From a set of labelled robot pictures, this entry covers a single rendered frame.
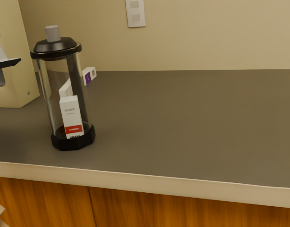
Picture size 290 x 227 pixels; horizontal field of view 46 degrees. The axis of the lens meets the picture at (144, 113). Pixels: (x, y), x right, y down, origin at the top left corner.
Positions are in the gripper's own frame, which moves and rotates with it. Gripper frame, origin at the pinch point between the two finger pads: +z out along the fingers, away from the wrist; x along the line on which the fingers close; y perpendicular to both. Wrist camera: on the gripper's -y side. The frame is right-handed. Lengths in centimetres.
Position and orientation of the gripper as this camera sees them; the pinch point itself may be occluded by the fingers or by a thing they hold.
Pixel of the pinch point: (10, 70)
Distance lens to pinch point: 83.8
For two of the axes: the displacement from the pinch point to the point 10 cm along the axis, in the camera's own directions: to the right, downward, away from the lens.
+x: 0.5, -4.0, 9.2
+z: 9.9, -0.7, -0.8
